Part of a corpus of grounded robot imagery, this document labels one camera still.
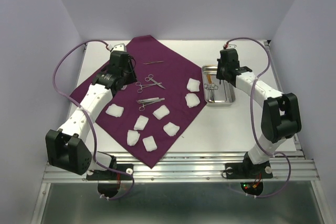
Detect steel surgical scissors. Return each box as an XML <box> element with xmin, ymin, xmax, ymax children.
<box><xmin>145</xmin><ymin>74</ymin><xmax>165</xmax><ymax>89</ymax></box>

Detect steel tweezers branded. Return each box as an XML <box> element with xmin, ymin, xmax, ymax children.
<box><xmin>136</xmin><ymin>97</ymin><xmax>160</xmax><ymax>103</ymax></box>

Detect long thin steel tweezers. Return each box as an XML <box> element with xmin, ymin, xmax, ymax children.
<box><xmin>143</xmin><ymin>61</ymin><xmax>164</xmax><ymax>65</ymax></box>

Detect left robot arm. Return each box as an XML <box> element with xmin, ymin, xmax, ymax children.
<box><xmin>45</xmin><ymin>44</ymin><xmax>136</xmax><ymax>179</ymax></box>

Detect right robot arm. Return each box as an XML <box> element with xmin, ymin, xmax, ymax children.
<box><xmin>216</xmin><ymin>48</ymin><xmax>302</xmax><ymax>177</ymax></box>

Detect stainless steel tray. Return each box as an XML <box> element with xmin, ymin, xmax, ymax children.
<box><xmin>202</xmin><ymin>65</ymin><xmax>236</xmax><ymax>106</ymax></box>

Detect white gauze pad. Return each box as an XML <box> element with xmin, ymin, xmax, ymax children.
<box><xmin>163</xmin><ymin>122</ymin><xmax>180</xmax><ymax>137</ymax></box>
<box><xmin>127</xmin><ymin>130</ymin><xmax>140</xmax><ymax>146</ymax></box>
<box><xmin>185</xmin><ymin>93</ymin><xmax>200</xmax><ymax>108</ymax></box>
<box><xmin>186</xmin><ymin>78</ymin><xmax>201</xmax><ymax>92</ymax></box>
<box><xmin>153</xmin><ymin>105</ymin><xmax>170</xmax><ymax>120</ymax></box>
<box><xmin>142</xmin><ymin>136</ymin><xmax>157</xmax><ymax>152</ymax></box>
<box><xmin>106</xmin><ymin>104</ymin><xmax>124</xmax><ymax>118</ymax></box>
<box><xmin>133</xmin><ymin>115</ymin><xmax>149</xmax><ymax>131</ymax></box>

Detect small steel hemostat under tweezers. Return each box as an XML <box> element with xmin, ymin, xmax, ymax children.
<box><xmin>139</xmin><ymin>102</ymin><xmax>154</xmax><ymax>111</ymax></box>

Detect white gauze pad far right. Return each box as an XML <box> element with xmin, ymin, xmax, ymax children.
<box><xmin>186</xmin><ymin>78</ymin><xmax>201</xmax><ymax>92</ymax></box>

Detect white gauze pad lower centre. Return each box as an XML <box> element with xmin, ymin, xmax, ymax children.
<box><xmin>133</xmin><ymin>115</ymin><xmax>149</xmax><ymax>131</ymax></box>

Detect purple cloth drape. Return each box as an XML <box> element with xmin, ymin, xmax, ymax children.
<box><xmin>68</xmin><ymin>34</ymin><xmax>207</xmax><ymax>169</ymax></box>

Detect white gauze pad bottom left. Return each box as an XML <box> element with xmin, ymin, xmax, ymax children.
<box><xmin>127</xmin><ymin>130</ymin><xmax>140</xmax><ymax>146</ymax></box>

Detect white gauze pad lower right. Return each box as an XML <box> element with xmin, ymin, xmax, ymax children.
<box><xmin>163</xmin><ymin>122</ymin><xmax>180</xmax><ymax>137</ymax></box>

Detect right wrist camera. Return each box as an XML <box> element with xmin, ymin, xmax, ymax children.
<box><xmin>225</xmin><ymin>44</ymin><xmax>237</xmax><ymax>49</ymax></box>

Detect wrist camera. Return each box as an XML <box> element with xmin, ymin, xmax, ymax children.
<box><xmin>225</xmin><ymin>44</ymin><xmax>237</xmax><ymax>49</ymax></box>
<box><xmin>111</xmin><ymin>43</ymin><xmax>127</xmax><ymax>52</ymax></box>

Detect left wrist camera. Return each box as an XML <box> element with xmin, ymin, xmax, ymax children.
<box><xmin>111</xmin><ymin>43</ymin><xmax>127</xmax><ymax>52</ymax></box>

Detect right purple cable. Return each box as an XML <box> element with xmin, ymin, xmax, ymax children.
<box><xmin>223</xmin><ymin>37</ymin><xmax>291</xmax><ymax>198</ymax></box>

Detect purple cable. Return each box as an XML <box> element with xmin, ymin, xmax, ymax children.
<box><xmin>53</xmin><ymin>40</ymin><xmax>135</xmax><ymax>200</ymax></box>
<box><xmin>223</xmin><ymin>37</ymin><xmax>291</xmax><ymax>198</ymax></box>

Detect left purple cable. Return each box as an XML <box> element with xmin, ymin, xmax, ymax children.
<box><xmin>53</xmin><ymin>40</ymin><xmax>135</xmax><ymax>200</ymax></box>

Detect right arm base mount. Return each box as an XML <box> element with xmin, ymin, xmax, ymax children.
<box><xmin>221</xmin><ymin>162</ymin><xmax>273</xmax><ymax>196</ymax></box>

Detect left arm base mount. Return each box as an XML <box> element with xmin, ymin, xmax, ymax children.
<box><xmin>86</xmin><ymin>163</ymin><xmax>134</xmax><ymax>201</ymax></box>

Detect aluminium rail frame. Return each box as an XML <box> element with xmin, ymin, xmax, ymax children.
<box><xmin>30</xmin><ymin>40</ymin><xmax>328</xmax><ymax>224</ymax></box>

